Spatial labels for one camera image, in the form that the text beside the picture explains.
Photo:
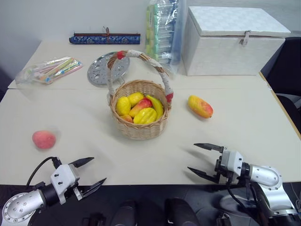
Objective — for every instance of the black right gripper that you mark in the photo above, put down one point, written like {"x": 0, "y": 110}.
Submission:
{"x": 218, "y": 167}

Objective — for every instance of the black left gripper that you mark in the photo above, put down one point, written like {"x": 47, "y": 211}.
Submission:
{"x": 69, "y": 191}

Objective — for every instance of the small orange-red toy fruit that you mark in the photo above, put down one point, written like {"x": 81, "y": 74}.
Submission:
{"x": 127, "y": 118}

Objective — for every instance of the yellow oval toy fruit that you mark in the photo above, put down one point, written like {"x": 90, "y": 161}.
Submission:
{"x": 135, "y": 98}

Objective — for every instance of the dark rounded shape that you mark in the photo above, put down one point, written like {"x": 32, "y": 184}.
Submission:
{"x": 124, "y": 214}
{"x": 181, "y": 213}

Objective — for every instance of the large yellow-red toy mango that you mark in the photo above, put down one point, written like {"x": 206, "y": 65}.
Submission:
{"x": 200, "y": 106}

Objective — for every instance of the pink toy peach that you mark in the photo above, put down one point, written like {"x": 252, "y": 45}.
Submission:
{"x": 44, "y": 139}

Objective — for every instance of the yellow toy banana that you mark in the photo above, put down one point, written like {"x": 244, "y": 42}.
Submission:
{"x": 158, "y": 105}

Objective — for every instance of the yellow toy starfruit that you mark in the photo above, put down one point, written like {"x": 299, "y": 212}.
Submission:
{"x": 145, "y": 116}

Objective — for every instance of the yellow toy lemon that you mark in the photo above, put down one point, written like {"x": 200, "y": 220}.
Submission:
{"x": 123, "y": 105}

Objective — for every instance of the slim red-yellow toy mango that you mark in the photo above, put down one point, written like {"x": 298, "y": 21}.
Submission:
{"x": 141, "y": 106}

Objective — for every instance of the round perforated metal steamer plate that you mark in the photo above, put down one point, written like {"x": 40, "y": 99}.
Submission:
{"x": 98, "y": 70}

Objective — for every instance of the clear bag of coloured straws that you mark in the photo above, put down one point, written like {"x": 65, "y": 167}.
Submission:
{"x": 50, "y": 70}

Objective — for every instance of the white lidded storage box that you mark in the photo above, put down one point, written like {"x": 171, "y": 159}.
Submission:
{"x": 230, "y": 47}

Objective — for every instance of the black chair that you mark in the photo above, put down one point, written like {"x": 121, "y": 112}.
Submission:
{"x": 288, "y": 77}

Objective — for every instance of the clear plastic package of bottles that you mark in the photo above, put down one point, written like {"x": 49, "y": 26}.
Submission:
{"x": 162, "y": 33}

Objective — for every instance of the blue patterned rolled scroll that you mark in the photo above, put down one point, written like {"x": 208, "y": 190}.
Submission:
{"x": 104, "y": 39}

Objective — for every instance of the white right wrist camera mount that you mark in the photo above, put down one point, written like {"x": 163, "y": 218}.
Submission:
{"x": 231, "y": 162}

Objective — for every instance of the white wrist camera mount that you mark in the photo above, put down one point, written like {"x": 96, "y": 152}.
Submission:
{"x": 231, "y": 162}
{"x": 61, "y": 175}

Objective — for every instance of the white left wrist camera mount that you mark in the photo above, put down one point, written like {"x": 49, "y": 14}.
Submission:
{"x": 61, "y": 175}

